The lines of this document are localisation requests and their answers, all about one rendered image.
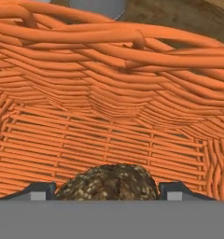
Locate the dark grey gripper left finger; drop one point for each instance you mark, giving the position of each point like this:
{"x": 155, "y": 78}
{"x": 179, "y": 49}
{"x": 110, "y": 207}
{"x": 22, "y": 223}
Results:
{"x": 39, "y": 189}

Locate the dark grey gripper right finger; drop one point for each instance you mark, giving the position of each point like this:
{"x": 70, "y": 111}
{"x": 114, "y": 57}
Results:
{"x": 176, "y": 189}

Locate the brown seeded bread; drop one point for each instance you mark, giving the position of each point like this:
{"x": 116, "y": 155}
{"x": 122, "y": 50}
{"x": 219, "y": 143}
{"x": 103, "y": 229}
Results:
{"x": 109, "y": 183}

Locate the orange wicker basket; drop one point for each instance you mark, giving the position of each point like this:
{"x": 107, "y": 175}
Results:
{"x": 110, "y": 102}

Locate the grey round plate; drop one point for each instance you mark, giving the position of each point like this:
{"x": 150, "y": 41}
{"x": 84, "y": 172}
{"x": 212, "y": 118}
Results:
{"x": 95, "y": 8}

